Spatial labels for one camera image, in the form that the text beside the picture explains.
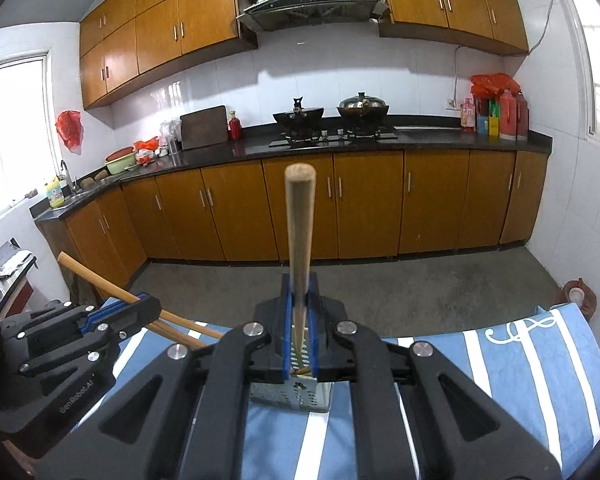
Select red bag hanging on wall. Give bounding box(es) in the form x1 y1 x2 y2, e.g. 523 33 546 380
55 110 84 155

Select red plastic bag on counter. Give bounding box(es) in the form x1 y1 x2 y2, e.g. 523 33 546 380
469 73 520 100

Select steel range hood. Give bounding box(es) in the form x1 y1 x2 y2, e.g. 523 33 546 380
237 0 388 32

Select black wok with lid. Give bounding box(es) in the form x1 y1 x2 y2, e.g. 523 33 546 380
337 91 389 131

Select black gas stove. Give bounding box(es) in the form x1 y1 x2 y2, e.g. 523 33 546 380
268 127 398 148

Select red bottle on counter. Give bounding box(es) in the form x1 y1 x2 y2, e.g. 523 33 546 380
228 110 242 141

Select yellow dish soap bottle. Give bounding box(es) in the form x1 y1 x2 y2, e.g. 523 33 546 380
45 177 65 208

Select black stone countertop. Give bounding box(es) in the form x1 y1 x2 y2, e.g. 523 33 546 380
30 115 553 224

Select blue white striped cloth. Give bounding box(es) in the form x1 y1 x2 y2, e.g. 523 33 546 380
74 298 600 480

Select green bowl red lid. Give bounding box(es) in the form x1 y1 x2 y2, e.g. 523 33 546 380
105 146 136 176

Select black pot with utensils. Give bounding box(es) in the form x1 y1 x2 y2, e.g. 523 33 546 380
273 96 324 140

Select upper wooden wall cabinets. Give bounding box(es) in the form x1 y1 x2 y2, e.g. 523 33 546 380
80 0 529 108

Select green plastic utensil holder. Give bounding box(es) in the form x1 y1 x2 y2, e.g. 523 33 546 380
248 328 336 414

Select wooden chopstick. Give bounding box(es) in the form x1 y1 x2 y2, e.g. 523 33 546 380
284 162 316 356
57 252 223 349

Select lower wooden kitchen cabinets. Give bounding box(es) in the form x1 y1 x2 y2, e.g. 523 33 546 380
38 148 548 286

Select dark wooden cutting board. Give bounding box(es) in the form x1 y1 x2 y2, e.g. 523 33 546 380
181 105 228 151

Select red oil jug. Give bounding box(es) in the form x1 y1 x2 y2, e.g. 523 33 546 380
498 88 517 141

